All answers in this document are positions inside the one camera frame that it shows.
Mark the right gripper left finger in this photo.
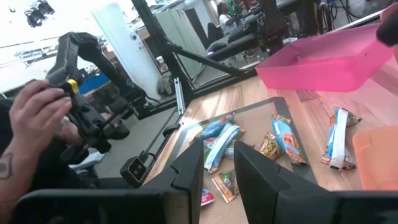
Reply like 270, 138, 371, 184
11, 139, 205, 224

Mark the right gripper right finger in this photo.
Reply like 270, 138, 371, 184
233, 141, 398, 224

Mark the green and orange granola bar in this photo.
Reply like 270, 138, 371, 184
211, 169, 240, 203

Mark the brown orange crunch bar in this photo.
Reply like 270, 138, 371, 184
258, 132, 284, 161

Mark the blue white snack bar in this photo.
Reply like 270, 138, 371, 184
320, 106, 363, 171

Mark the red granola bar wrapper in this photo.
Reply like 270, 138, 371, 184
200, 188, 215, 207

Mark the blue granola bar wrapper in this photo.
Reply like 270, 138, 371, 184
223, 140, 237, 159
190, 112, 236, 144

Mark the blue and orange granola bar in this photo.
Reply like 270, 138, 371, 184
271, 111, 307, 165

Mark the blue bar with white seam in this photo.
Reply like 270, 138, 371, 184
323, 107, 349, 170
203, 123, 245, 174

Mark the tan mat with dark border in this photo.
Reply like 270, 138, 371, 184
141, 96, 318, 224

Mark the translucent orange plastic bin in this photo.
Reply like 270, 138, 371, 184
352, 125, 398, 191

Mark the blue storage bin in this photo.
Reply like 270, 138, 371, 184
77, 72, 110, 96

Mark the pink plastic bin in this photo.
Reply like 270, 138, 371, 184
255, 23, 395, 93

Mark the black workbench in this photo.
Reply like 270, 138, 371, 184
206, 30, 259, 62

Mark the grey cabinet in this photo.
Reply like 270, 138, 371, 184
154, 7, 218, 80

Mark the white door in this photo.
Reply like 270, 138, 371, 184
91, 2, 162, 100

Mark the person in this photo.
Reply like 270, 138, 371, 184
216, 2, 239, 35
0, 79, 103, 224

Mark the black ceiling light cluster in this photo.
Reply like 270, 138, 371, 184
24, 0, 56, 29

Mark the small black table camera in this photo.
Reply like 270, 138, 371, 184
119, 155, 148, 188

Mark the silver metal bracket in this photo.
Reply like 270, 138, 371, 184
173, 77, 187, 116

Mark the black aluminium frame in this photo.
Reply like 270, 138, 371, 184
130, 0, 259, 105

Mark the black cable bundle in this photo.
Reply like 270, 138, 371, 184
313, 0, 355, 34

